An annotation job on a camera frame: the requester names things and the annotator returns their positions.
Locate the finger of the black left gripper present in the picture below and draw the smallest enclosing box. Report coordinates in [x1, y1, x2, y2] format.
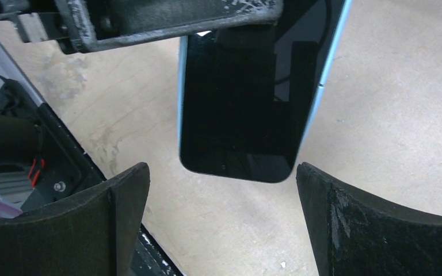
[55, 0, 283, 53]

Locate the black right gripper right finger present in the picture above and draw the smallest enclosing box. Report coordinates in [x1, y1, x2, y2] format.
[296, 163, 442, 275]

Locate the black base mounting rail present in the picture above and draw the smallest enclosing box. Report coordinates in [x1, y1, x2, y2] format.
[0, 74, 184, 276]

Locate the black smartphone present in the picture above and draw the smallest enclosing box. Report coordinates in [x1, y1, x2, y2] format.
[179, 0, 346, 184]

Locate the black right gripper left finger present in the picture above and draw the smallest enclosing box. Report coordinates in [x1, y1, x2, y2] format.
[0, 163, 150, 275]

